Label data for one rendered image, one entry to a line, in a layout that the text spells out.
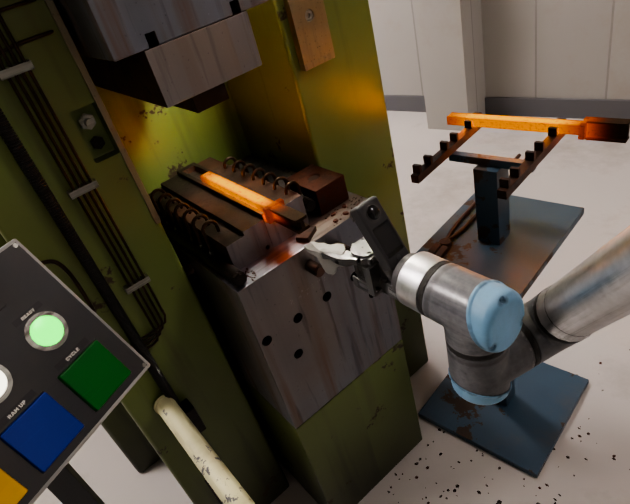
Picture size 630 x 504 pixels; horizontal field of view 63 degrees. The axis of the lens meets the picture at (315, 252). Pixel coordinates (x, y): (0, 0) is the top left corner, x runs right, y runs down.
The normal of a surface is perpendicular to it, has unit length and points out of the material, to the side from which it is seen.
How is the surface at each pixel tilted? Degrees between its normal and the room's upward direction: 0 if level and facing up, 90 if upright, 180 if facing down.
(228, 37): 90
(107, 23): 90
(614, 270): 83
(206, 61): 90
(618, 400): 0
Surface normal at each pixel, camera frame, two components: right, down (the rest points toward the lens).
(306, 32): 0.62, 0.33
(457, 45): -0.60, 0.57
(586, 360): -0.24, -0.79
